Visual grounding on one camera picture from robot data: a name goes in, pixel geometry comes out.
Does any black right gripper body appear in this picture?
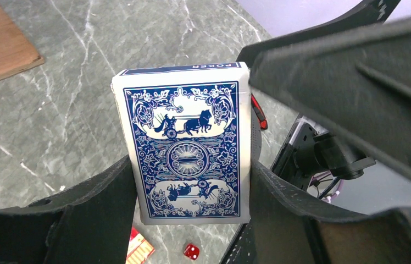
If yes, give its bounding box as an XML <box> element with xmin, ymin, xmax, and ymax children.
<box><xmin>271</xmin><ymin>116</ymin><xmax>376</xmax><ymax>201</ymax></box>

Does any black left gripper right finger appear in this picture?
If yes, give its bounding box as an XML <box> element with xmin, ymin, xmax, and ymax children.
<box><xmin>222</xmin><ymin>161</ymin><xmax>411</xmax><ymax>263</ymax></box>

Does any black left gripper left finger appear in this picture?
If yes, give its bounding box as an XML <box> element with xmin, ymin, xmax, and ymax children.
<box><xmin>0</xmin><ymin>157</ymin><xmax>136</xmax><ymax>263</ymax></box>

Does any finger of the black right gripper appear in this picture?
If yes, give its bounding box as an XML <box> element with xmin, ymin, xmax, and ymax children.
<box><xmin>236</xmin><ymin>0</ymin><xmax>400</xmax><ymax>68</ymax></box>
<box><xmin>249</xmin><ymin>18</ymin><xmax>411</xmax><ymax>180</ymax></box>

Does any blue playing card deck box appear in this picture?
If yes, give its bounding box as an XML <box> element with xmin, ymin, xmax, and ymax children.
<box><xmin>111</xmin><ymin>62</ymin><xmax>253</xmax><ymax>225</ymax></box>

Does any red Texas Holdem card box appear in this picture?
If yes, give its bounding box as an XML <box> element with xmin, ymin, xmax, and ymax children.
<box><xmin>125</xmin><ymin>227</ymin><xmax>155</xmax><ymax>264</ymax></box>

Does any red black utility knife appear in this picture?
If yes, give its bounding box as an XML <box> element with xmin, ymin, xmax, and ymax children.
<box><xmin>251</xmin><ymin>94</ymin><xmax>268</xmax><ymax>130</ymax></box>

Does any red die left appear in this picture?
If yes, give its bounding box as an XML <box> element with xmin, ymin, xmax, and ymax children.
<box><xmin>183</xmin><ymin>243</ymin><xmax>200</xmax><ymax>260</ymax></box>

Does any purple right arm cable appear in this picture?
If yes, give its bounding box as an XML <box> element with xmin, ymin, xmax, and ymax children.
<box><xmin>307</xmin><ymin>171</ymin><xmax>345</xmax><ymax>205</ymax></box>

